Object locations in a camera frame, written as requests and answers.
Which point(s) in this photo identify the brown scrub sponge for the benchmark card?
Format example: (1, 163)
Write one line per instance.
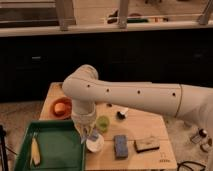
(147, 144)

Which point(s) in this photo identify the orange plastic bowl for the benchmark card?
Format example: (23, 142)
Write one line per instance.
(67, 102)

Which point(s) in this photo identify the green plastic tray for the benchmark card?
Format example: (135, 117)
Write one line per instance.
(59, 144)

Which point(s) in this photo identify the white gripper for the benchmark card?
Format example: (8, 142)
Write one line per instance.
(84, 124)

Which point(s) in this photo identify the white paper cup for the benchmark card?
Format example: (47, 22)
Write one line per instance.
(95, 146)

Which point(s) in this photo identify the blue-grey towel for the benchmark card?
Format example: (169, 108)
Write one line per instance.
(94, 135)

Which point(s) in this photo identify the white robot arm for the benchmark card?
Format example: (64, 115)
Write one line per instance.
(192, 104)

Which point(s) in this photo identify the corn cob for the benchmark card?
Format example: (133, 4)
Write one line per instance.
(35, 158)

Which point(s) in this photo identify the orange fruit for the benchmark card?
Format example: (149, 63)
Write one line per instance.
(60, 108)

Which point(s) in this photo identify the blue sponge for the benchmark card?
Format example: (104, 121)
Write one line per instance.
(120, 146)

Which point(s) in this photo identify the green plastic cup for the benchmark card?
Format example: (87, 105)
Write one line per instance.
(102, 123)

